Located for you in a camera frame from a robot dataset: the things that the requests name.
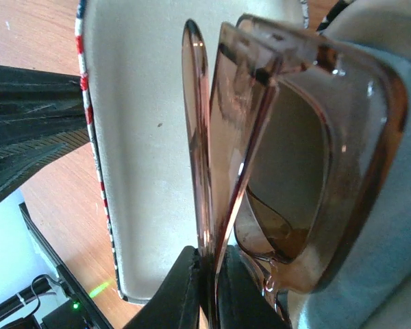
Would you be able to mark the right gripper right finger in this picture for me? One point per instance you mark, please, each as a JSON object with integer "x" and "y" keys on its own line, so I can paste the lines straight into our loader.
{"x": 246, "y": 294}

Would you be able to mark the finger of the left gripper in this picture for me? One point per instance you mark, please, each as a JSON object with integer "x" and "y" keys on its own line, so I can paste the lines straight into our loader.
{"x": 16, "y": 169}
{"x": 37, "y": 105}

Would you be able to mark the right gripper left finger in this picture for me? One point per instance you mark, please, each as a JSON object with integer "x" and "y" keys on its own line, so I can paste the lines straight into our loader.
{"x": 176, "y": 302}

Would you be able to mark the american flag glasses case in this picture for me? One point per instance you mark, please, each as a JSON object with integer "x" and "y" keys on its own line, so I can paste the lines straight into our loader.
{"x": 130, "y": 56}

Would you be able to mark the brown sunglasses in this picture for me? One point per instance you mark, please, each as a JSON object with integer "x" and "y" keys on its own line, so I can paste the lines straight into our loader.
{"x": 291, "y": 137}

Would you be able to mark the light blue square mat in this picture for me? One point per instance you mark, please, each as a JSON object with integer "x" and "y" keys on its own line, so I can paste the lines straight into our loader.
{"x": 372, "y": 289}

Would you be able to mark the black aluminium frame rail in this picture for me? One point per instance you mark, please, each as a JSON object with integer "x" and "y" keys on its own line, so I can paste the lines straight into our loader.
{"x": 72, "y": 285}

